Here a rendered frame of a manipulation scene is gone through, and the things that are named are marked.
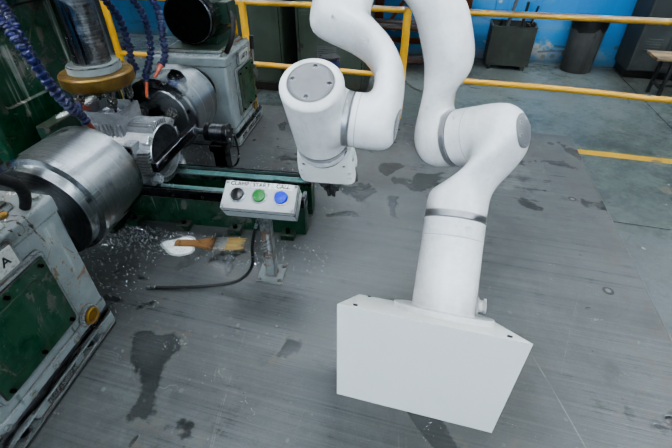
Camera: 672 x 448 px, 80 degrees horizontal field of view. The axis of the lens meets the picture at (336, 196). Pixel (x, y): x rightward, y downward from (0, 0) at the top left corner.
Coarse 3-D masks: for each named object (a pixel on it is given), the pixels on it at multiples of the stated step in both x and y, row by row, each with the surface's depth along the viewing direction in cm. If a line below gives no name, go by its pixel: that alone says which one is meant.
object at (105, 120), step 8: (88, 104) 111; (96, 104) 114; (104, 104) 115; (120, 104) 115; (128, 104) 115; (136, 104) 114; (88, 112) 107; (96, 112) 107; (104, 112) 111; (112, 112) 111; (120, 112) 107; (128, 112) 110; (136, 112) 114; (96, 120) 108; (104, 120) 108; (112, 120) 107; (120, 120) 107; (128, 120) 111; (96, 128) 110; (104, 128) 109; (112, 128) 109; (120, 128) 108; (112, 136) 110; (120, 136) 110
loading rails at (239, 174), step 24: (192, 168) 127; (216, 168) 125; (240, 168) 125; (144, 192) 117; (168, 192) 116; (192, 192) 115; (216, 192) 114; (312, 192) 123; (144, 216) 123; (168, 216) 122; (192, 216) 120; (216, 216) 119; (240, 216) 118; (288, 240) 116
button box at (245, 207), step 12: (228, 180) 91; (228, 192) 90; (252, 192) 89; (276, 192) 88; (288, 192) 88; (300, 192) 91; (228, 204) 88; (240, 204) 88; (252, 204) 88; (264, 204) 88; (276, 204) 87; (288, 204) 87; (252, 216) 91; (264, 216) 90; (276, 216) 89; (288, 216) 88
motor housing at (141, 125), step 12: (132, 120) 111; (144, 120) 112; (156, 120) 111; (132, 132) 110; (144, 132) 110; (156, 132) 122; (168, 132) 121; (120, 144) 109; (156, 144) 124; (168, 144) 124; (132, 156) 108; (144, 156) 108; (156, 156) 124; (144, 168) 110; (168, 168) 122; (168, 180) 119
